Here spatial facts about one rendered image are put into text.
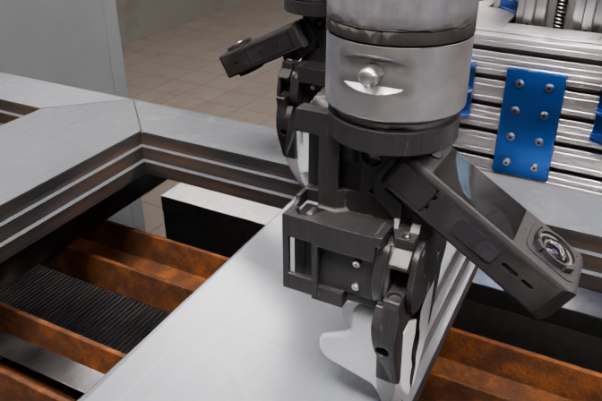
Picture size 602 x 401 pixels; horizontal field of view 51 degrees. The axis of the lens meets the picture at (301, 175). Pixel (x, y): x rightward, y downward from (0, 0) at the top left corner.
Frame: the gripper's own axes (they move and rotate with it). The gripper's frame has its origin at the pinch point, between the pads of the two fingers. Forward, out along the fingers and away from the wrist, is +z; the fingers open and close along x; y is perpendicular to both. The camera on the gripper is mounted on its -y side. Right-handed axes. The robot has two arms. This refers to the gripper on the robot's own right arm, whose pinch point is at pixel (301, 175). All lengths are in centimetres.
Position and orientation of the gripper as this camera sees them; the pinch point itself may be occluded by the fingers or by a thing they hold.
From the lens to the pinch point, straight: 70.9
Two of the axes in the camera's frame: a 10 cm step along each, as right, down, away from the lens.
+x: 4.6, -4.1, 7.9
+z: 0.0, 8.9, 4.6
